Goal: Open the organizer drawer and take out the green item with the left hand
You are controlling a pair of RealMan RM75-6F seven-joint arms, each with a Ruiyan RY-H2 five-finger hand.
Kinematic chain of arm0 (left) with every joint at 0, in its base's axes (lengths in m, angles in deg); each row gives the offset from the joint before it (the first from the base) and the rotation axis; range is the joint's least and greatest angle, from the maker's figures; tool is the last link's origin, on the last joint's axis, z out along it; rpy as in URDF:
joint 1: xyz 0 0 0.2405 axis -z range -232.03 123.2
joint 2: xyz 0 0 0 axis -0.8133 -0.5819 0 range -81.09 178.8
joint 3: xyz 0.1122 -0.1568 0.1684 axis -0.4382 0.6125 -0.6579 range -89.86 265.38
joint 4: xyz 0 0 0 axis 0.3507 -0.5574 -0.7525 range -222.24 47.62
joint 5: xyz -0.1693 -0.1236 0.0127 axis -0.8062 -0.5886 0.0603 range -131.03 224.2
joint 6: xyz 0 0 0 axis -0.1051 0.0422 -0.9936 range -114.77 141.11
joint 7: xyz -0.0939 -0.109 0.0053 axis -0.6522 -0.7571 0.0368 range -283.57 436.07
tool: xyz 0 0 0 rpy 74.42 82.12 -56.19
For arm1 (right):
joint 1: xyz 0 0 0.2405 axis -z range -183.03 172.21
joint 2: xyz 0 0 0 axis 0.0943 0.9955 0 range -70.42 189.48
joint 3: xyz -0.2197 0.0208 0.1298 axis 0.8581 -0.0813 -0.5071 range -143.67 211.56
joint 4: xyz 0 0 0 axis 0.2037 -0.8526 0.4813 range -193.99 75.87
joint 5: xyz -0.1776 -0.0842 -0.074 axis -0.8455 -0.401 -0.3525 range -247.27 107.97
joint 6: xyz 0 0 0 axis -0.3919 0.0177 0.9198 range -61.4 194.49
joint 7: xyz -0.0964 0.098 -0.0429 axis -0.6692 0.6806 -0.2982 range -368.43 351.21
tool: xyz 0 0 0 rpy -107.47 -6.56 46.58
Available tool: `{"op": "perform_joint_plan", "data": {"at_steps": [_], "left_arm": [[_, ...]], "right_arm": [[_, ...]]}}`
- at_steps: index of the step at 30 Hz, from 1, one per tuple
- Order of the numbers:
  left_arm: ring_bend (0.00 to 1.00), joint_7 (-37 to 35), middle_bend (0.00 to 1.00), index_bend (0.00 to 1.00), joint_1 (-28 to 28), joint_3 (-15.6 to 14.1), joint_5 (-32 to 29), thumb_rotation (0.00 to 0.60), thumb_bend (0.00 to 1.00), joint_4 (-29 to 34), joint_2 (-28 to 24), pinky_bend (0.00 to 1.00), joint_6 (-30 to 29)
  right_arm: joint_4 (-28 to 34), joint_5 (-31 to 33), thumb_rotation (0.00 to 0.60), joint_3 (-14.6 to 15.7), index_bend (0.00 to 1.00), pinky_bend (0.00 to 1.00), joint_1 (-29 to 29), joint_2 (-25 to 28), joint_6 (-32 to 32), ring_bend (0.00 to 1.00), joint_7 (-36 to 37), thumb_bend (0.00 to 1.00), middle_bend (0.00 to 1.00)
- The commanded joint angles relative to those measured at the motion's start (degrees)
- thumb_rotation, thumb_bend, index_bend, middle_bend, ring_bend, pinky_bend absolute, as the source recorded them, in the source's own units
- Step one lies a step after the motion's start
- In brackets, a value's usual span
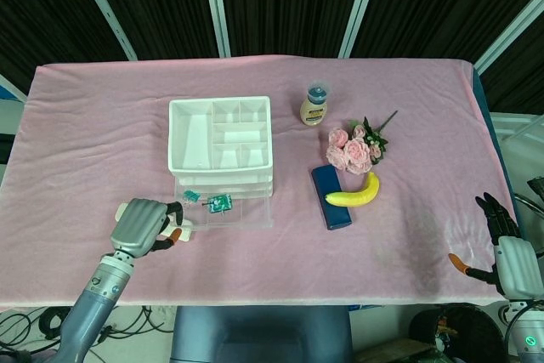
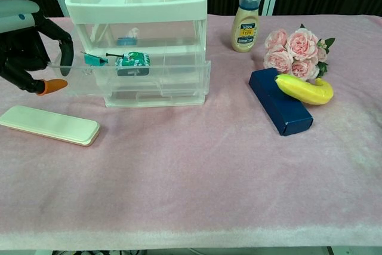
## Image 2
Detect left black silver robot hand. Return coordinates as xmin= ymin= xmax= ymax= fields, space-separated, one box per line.
xmin=0 ymin=0 xmax=75 ymax=97

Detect green toy tank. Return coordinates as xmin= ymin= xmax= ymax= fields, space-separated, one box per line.
xmin=105 ymin=51 xmax=152 ymax=77

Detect clear plastic drawer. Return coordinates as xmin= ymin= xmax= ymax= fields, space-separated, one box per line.
xmin=47 ymin=36 xmax=212 ymax=98
xmin=104 ymin=83 xmax=207 ymax=109
xmin=98 ymin=46 xmax=207 ymax=87

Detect clear plastic drawer organizer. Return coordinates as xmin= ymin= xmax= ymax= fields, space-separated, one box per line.
xmin=64 ymin=0 xmax=208 ymax=109

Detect small teal toy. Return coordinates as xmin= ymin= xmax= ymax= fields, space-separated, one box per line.
xmin=80 ymin=51 xmax=107 ymax=67

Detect cream flat pencil case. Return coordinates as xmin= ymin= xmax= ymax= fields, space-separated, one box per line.
xmin=0 ymin=105 xmax=101 ymax=148

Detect pink fleece tablecloth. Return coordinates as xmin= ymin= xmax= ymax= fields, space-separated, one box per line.
xmin=0 ymin=14 xmax=382 ymax=251

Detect mayonnaise squeeze bottle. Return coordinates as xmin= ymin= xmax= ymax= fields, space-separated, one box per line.
xmin=230 ymin=0 xmax=264 ymax=53

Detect dark blue cardboard box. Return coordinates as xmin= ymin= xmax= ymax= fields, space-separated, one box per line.
xmin=249 ymin=68 xmax=314 ymax=137

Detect pink rose bouquet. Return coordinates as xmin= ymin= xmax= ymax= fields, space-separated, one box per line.
xmin=263 ymin=23 xmax=336 ymax=82

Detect yellow banana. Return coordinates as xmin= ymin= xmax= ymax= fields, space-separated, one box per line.
xmin=274 ymin=73 xmax=334 ymax=106

